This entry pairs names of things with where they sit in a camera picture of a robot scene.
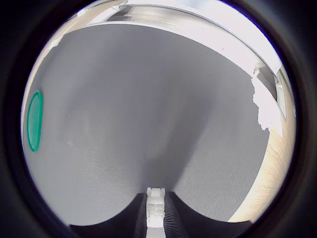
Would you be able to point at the small white plastic terminal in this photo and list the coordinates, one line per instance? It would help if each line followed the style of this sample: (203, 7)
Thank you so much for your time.
(155, 208)

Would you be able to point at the dark grey mat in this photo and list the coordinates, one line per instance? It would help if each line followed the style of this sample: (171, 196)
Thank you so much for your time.
(138, 99)

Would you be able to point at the white tape patch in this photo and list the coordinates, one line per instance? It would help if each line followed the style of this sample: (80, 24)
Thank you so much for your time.
(266, 106)

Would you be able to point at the white tape cross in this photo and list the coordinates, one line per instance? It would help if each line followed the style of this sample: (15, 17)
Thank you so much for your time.
(54, 45)

